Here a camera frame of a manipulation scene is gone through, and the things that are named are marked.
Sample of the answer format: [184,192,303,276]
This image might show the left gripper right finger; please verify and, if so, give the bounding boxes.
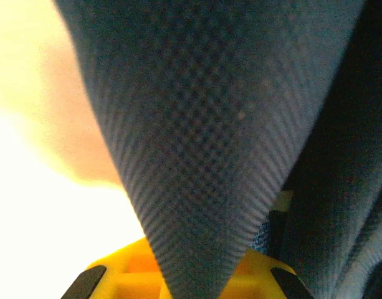
[219,248,315,299]

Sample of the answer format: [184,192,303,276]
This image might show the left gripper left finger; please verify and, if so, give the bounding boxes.
[60,237,173,299]

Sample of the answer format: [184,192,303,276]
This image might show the navy blue backpack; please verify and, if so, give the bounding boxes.
[52,0,382,299]

